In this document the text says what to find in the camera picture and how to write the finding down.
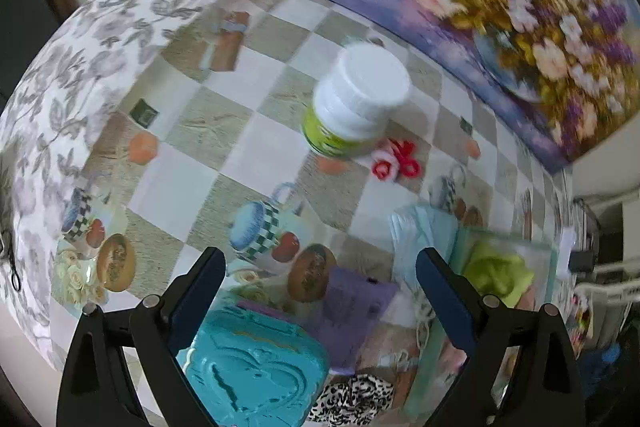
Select checkered printed tablecloth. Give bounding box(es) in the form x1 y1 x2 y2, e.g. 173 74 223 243
0 0 601 427

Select white power strip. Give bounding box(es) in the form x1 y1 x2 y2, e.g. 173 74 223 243
557 227 577 279

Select purple cloth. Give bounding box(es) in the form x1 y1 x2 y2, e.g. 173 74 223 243
322 267 400 370

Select white wooden chair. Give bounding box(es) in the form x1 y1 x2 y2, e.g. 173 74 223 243
575 192 640 308

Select black power adapter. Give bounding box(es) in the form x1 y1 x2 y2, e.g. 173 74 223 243
570 247 597 274

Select red small scissors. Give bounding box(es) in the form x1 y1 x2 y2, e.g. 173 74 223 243
371 139 420 182

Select teal embossed box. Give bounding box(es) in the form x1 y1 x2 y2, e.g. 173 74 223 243
176 302 330 427

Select disposable face mask stack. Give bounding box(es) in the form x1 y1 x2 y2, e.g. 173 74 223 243
389 204 463 348

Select green cloth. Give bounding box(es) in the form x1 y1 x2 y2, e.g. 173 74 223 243
461 241 536 308

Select white bottle green label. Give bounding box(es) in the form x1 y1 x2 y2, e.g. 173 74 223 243
301 43 412 159

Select pile of colourful toys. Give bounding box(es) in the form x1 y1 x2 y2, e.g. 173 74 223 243
570 292 623 388

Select clear box with green cloth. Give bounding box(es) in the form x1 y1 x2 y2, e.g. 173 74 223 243
402 227 560 418

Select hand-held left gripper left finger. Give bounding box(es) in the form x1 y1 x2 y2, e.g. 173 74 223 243
56 247 227 427

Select leopard print scrunchie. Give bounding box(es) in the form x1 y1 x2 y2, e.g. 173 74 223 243
306 373 396 427

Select flower bouquet painting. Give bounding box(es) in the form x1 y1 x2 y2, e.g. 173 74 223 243
310 0 640 175

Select thin black cord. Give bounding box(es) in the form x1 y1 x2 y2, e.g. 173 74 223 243
0 227 23 294

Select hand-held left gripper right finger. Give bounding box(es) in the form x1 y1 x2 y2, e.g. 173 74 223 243
416 247 586 427

